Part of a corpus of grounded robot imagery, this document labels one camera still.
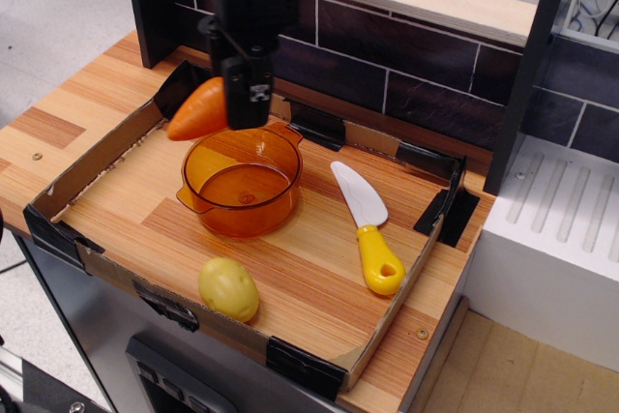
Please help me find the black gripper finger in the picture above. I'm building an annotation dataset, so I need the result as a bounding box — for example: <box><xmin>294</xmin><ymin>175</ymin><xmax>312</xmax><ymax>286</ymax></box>
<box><xmin>209</xmin><ymin>43</ymin><xmax>227</xmax><ymax>76</ymax></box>
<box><xmin>221</xmin><ymin>54</ymin><xmax>274</xmax><ymax>130</ymax></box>

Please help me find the orange plastic toy carrot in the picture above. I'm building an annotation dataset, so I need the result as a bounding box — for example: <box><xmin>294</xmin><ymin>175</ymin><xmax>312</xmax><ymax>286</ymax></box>
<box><xmin>166</xmin><ymin>76</ymin><xmax>228</xmax><ymax>141</ymax></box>

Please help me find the transparent orange plastic pot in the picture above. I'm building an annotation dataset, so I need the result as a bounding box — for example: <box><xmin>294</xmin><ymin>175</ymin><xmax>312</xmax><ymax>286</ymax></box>
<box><xmin>177</xmin><ymin>123</ymin><xmax>303</xmax><ymax>238</ymax></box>

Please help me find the cardboard fence with black tape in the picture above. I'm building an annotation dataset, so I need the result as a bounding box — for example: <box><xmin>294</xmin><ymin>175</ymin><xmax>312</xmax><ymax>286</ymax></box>
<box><xmin>24</xmin><ymin>61</ymin><xmax>492</xmax><ymax>411</ymax></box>

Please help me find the yellow plastic toy potato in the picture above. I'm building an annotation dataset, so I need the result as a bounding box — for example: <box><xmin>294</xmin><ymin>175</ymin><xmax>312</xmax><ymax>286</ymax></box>
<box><xmin>198</xmin><ymin>257</ymin><xmax>259</xmax><ymax>323</ymax></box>

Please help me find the toy oven front panel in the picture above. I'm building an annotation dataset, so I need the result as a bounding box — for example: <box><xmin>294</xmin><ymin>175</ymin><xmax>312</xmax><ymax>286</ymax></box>
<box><xmin>126</xmin><ymin>336</ymin><xmax>272</xmax><ymax>412</ymax></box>

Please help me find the white toy sink drainboard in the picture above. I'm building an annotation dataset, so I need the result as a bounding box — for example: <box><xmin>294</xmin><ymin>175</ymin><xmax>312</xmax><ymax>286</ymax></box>
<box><xmin>464</xmin><ymin>136</ymin><xmax>618</xmax><ymax>370</ymax></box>

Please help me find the dark shelf frame with backsplash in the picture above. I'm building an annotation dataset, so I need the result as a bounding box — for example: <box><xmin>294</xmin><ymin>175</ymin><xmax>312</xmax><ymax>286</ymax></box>
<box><xmin>132</xmin><ymin>0</ymin><xmax>559</xmax><ymax>194</ymax></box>

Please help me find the toy knife yellow handle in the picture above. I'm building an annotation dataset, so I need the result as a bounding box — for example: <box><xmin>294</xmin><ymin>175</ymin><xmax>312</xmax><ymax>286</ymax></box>
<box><xmin>330</xmin><ymin>162</ymin><xmax>406</xmax><ymax>296</ymax></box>

